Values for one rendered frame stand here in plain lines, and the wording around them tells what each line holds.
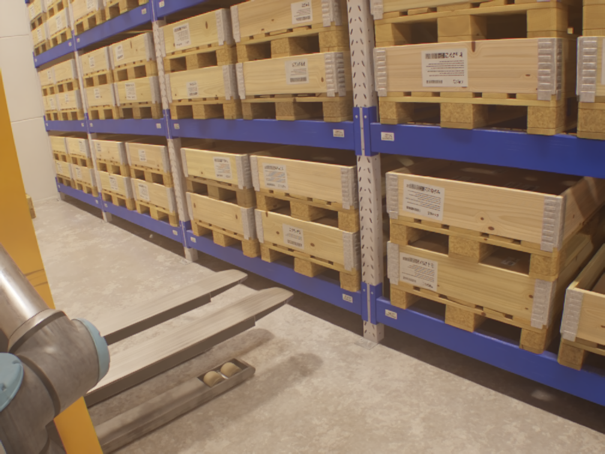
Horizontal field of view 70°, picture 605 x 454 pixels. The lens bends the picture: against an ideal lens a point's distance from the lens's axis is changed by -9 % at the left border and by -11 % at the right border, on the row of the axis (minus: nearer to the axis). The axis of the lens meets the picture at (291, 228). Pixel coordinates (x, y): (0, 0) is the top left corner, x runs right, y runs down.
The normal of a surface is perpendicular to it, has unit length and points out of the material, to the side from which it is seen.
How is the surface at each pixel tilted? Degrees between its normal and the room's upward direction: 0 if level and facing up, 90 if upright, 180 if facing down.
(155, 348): 0
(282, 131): 90
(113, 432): 0
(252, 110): 90
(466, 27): 90
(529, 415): 0
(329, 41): 90
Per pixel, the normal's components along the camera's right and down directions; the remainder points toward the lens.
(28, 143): 0.67, 0.18
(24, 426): 0.91, 0.06
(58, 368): 0.69, -0.51
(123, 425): -0.08, -0.94
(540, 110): -0.74, 0.27
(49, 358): 0.44, -0.75
